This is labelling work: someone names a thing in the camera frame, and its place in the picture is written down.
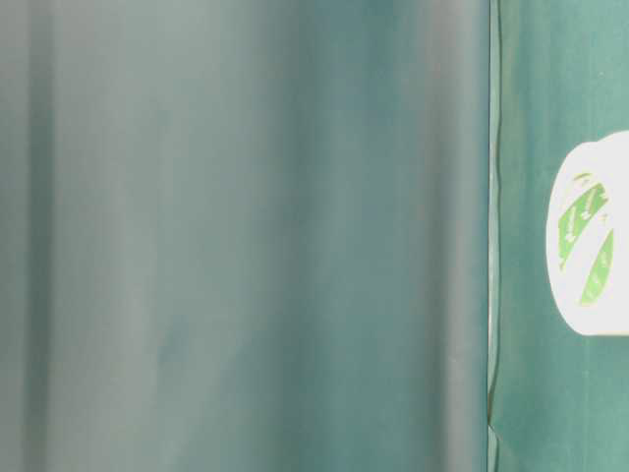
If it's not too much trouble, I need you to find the white duct tape roll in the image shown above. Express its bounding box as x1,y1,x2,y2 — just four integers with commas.
545,131,628,336

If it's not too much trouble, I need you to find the green table cloth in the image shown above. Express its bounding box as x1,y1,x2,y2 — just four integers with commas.
1,1,628,471

